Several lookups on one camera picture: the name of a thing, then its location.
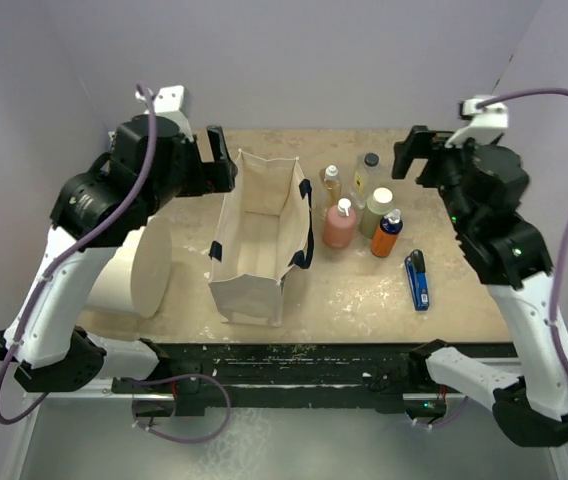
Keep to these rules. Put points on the blue black clamp tool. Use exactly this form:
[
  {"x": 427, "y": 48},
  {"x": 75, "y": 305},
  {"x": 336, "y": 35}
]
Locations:
[{"x": 417, "y": 281}]

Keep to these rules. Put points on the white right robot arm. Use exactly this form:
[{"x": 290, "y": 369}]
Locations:
[{"x": 481, "y": 187}]

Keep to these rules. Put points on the orange navy pump bottle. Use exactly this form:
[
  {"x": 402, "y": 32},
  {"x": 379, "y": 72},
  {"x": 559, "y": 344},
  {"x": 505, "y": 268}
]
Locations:
[{"x": 387, "y": 233}]

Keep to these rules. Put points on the pink liquid pump bottle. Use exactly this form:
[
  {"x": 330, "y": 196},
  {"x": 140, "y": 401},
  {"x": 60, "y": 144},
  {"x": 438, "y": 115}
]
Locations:
[{"x": 340, "y": 223}]

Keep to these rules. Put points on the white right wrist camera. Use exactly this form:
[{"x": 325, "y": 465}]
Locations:
[{"x": 483, "y": 124}]

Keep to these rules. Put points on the clear bottle grey cap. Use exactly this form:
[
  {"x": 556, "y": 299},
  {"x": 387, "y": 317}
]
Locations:
[{"x": 366, "y": 176}]

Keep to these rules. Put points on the amber liquid pump bottle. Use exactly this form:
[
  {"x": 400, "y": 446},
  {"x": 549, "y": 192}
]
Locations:
[{"x": 329, "y": 189}]

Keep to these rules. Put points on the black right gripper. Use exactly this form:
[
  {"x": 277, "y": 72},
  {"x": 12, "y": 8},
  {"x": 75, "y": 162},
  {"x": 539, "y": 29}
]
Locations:
[{"x": 423, "y": 142}]

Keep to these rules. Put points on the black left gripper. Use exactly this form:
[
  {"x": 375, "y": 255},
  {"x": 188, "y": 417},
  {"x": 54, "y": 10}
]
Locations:
[{"x": 210, "y": 177}]

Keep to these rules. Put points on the cream canvas tote bag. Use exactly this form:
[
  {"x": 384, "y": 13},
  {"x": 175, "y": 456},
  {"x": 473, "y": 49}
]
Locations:
[{"x": 264, "y": 231}]

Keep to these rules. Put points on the white cylindrical paper roll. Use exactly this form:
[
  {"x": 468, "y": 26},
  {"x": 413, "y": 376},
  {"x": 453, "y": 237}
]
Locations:
[{"x": 134, "y": 281}]

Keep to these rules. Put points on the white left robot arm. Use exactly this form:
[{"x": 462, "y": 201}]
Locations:
[{"x": 151, "y": 162}]

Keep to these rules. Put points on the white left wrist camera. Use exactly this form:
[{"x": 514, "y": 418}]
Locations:
[{"x": 172, "y": 106}]

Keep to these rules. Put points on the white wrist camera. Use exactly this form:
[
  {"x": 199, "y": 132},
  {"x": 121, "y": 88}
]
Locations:
[
  {"x": 172, "y": 106},
  {"x": 483, "y": 124}
]

